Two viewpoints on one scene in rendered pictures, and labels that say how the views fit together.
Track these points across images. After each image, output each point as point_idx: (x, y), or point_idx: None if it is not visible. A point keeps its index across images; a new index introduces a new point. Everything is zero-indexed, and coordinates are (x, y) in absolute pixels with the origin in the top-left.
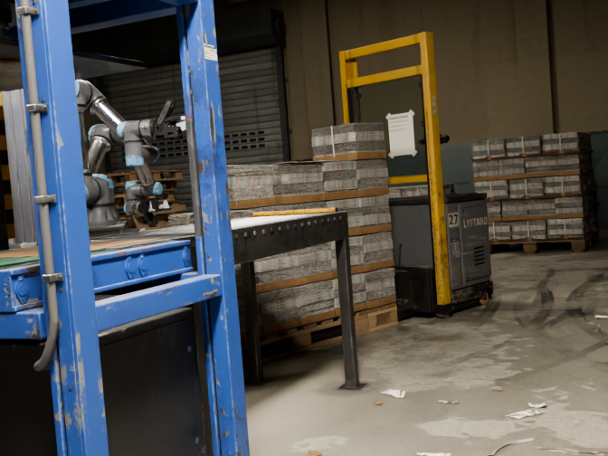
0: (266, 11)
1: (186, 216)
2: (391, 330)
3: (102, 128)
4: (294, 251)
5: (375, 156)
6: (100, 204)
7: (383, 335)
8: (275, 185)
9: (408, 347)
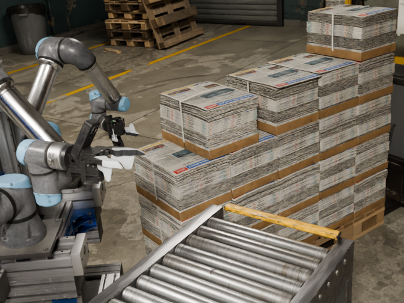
0: None
1: (151, 163)
2: (377, 241)
3: (50, 46)
4: (278, 186)
5: (382, 53)
6: (20, 220)
7: (368, 252)
8: (260, 107)
9: (400, 300)
